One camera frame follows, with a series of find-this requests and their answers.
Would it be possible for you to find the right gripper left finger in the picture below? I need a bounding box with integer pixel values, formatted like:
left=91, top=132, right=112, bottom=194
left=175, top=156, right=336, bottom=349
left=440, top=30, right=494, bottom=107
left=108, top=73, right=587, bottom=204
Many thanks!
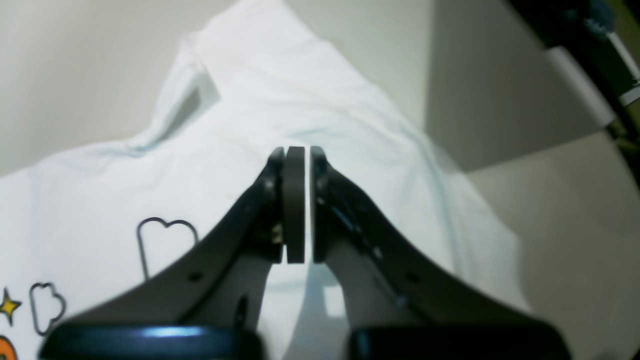
left=39, top=146, right=306, bottom=360

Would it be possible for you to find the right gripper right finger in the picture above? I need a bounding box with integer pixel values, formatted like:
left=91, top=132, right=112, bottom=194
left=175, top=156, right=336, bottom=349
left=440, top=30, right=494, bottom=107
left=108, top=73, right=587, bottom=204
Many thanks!
left=310, top=146, right=572, bottom=360

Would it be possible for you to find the white printed t-shirt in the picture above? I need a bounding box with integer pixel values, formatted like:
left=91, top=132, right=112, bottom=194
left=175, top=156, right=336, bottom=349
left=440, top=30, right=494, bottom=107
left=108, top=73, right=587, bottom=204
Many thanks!
left=1, top=0, right=531, bottom=360

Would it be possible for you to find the grey partition panel right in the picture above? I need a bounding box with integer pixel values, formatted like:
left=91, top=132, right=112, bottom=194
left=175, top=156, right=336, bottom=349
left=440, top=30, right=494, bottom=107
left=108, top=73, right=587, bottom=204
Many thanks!
left=426, top=0, right=639, bottom=171

